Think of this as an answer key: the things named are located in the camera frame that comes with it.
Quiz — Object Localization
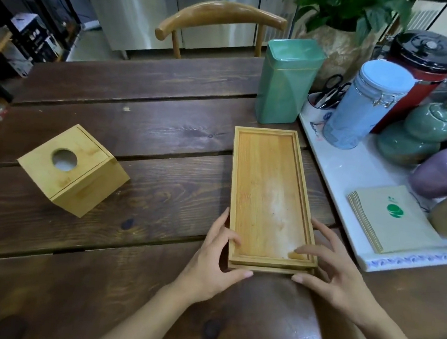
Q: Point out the black scissors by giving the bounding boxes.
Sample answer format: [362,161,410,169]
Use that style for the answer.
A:
[313,71,352,112]

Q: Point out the rectangular wooden tray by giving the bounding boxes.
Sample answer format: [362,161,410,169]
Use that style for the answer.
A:
[221,125,332,279]

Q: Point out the person's left hand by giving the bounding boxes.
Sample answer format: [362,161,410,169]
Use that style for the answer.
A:
[169,203,261,311]

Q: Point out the white ceramic utensil cup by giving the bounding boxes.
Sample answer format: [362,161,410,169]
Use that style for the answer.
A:
[303,90,337,143]

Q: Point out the blue clamp-lid glass jar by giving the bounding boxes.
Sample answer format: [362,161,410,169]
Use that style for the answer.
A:
[320,55,418,157]

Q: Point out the red canister with black lid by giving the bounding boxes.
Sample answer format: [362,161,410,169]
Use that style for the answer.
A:
[370,26,447,141]

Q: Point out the stainless steel refrigerator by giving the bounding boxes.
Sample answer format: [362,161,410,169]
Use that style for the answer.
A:
[63,0,299,73]

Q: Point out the green potted plant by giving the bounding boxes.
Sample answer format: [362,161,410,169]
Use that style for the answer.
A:
[260,0,423,103]

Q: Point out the stack of paper napkins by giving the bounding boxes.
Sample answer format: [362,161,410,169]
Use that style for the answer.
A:
[341,180,447,260]

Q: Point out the person's right hand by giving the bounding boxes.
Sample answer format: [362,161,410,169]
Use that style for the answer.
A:
[287,216,394,330]

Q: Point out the wooden tissue box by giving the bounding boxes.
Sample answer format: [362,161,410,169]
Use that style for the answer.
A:
[12,118,136,223]

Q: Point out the wooden storage shelf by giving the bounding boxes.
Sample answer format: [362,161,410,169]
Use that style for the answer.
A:
[0,0,84,83]

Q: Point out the green rectangular tin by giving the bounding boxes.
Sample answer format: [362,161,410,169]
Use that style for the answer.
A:
[253,35,329,130]

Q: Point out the wooden chair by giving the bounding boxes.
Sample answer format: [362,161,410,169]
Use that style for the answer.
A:
[152,0,290,70]

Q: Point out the green gourd-shaped ceramic jar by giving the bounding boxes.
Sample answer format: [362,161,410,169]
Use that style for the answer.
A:
[373,93,447,172]

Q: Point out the black box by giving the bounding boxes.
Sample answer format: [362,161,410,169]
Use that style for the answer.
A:
[7,11,63,62]

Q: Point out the person's left forearm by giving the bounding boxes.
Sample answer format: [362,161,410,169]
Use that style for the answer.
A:
[92,276,197,339]

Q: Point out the white ceramic serving tray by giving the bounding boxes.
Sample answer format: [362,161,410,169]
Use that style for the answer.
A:
[284,111,447,280]

